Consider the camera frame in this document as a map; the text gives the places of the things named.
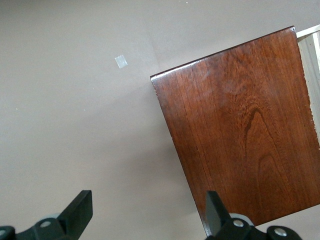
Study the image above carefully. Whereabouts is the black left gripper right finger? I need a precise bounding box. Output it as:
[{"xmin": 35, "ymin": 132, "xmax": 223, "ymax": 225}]
[{"xmin": 204, "ymin": 190, "xmax": 301, "ymax": 240}]

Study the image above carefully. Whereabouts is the grey tape square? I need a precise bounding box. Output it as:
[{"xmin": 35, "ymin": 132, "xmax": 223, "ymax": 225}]
[{"xmin": 114, "ymin": 54, "xmax": 129, "ymax": 69}]

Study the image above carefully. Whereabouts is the dark brown wooden cabinet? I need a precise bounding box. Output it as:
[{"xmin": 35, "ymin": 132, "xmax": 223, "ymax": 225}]
[{"xmin": 149, "ymin": 25, "xmax": 320, "ymax": 237}]

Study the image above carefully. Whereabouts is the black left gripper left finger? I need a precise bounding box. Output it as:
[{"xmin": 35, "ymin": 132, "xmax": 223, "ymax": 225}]
[{"xmin": 0, "ymin": 189, "xmax": 94, "ymax": 240}]

